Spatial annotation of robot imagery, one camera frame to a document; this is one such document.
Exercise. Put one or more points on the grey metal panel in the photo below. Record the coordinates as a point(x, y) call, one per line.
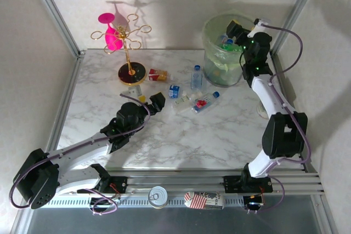
point(175, 223)

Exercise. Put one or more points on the red white striped box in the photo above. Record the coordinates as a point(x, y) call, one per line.
point(204, 200)

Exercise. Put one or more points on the bottle with red flower label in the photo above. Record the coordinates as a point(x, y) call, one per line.
point(204, 103)

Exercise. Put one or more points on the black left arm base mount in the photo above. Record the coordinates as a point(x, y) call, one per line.
point(120, 184)

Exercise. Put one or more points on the small blue carton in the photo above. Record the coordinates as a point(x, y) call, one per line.
point(174, 92)

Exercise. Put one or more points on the clear water bottle blue cap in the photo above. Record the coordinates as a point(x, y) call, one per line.
point(197, 79)

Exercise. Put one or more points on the pink wine glass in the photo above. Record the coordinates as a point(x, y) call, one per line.
point(113, 40)

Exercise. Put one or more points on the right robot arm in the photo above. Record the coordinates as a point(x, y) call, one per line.
point(270, 97)

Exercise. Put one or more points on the pale green bin liner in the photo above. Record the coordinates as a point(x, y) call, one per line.
point(211, 53)

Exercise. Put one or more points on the bottle with pale green label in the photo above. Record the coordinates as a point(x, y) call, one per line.
point(181, 102)

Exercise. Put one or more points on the clear tape roll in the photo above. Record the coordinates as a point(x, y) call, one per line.
point(260, 112)

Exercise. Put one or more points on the aluminium frame post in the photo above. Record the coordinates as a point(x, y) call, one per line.
point(55, 14)
point(299, 4)

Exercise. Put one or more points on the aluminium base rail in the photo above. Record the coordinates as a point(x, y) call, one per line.
point(175, 182)

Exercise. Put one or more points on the silver tin can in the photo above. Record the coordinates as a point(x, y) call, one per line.
point(157, 197)

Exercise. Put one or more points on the green translucent trash bin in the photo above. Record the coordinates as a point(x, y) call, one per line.
point(222, 79)

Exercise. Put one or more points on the small circuit board with light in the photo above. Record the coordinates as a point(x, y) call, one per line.
point(253, 202)

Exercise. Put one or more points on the gold wine glass stand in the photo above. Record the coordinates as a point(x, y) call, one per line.
point(137, 76)

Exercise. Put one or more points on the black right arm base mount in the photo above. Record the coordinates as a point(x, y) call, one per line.
point(231, 184)

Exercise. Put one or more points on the aluminium table side rail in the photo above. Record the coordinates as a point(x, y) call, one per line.
point(70, 86)
point(292, 99)

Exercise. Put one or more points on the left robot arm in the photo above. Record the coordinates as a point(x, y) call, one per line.
point(82, 149)

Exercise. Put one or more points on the red juice carton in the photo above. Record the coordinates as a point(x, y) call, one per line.
point(157, 75)

